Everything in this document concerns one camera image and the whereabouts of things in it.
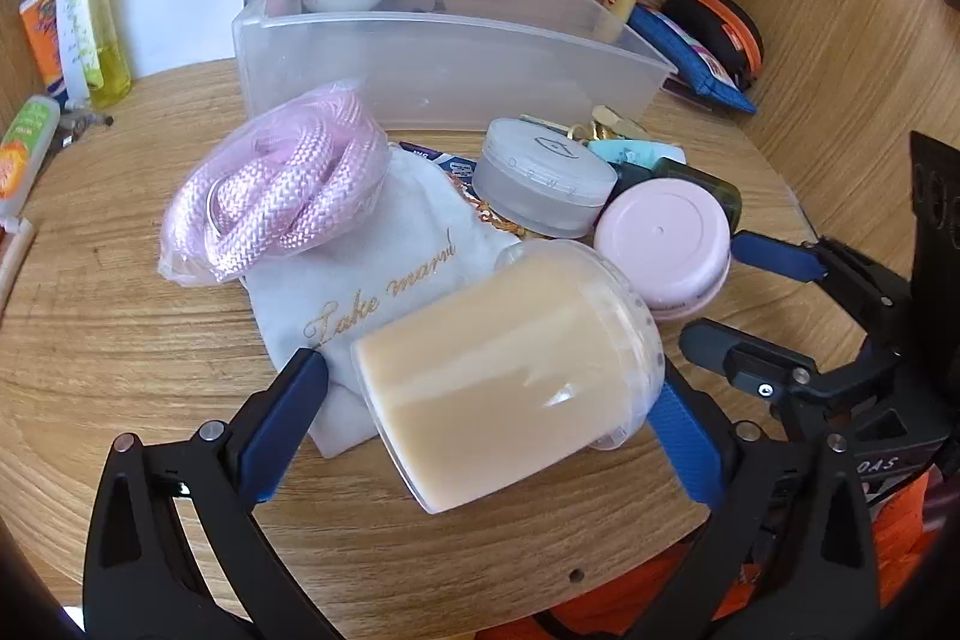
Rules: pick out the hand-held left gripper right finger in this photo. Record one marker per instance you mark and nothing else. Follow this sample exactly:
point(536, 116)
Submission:
point(682, 437)

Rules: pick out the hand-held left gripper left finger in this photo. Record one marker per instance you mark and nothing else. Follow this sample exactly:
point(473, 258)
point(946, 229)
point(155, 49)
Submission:
point(289, 415)

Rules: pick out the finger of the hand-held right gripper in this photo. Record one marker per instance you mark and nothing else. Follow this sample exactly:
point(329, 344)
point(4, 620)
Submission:
point(712, 344)
point(772, 254)

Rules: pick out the pink round container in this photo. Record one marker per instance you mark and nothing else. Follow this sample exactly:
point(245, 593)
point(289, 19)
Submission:
point(660, 235)

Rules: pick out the white cloth pouch gold script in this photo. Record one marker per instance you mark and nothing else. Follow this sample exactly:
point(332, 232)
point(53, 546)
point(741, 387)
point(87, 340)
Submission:
point(375, 280)

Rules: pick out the small teal packet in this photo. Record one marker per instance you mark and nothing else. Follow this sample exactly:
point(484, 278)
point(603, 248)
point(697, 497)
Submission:
point(637, 149)

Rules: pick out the beige candle jar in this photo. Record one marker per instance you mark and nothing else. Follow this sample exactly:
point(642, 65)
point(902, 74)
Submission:
point(487, 377)

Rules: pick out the frosted round jar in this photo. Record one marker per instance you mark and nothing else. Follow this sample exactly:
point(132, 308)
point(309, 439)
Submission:
point(540, 168)

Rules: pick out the clear plastic bin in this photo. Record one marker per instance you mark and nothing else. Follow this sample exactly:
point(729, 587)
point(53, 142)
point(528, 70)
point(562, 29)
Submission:
point(450, 63)

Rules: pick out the gold metal clips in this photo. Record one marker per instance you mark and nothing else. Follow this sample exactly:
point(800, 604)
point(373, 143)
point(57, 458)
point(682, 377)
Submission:
point(607, 119)

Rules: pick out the orange cloth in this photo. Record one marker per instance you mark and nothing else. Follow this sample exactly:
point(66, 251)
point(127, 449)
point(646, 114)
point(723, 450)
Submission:
point(900, 535)

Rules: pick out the blue fabric pouch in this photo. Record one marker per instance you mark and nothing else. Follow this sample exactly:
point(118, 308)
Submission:
point(675, 48)

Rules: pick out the black case with orange zip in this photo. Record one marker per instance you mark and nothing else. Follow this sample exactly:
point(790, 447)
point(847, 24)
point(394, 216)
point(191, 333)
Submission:
point(705, 25)

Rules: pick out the small yellow bottle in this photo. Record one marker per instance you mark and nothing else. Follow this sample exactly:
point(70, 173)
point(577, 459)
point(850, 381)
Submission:
point(619, 6)

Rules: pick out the blue printed packet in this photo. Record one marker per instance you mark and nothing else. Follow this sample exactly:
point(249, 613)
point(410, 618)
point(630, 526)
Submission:
point(450, 164)

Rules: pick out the orange marker pens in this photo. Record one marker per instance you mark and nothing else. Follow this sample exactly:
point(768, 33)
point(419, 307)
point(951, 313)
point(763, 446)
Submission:
point(15, 257)

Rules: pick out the orange and green tube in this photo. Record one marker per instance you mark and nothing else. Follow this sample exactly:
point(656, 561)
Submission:
point(26, 153)

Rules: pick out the orange box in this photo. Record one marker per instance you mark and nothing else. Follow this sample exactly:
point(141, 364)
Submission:
point(41, 33)

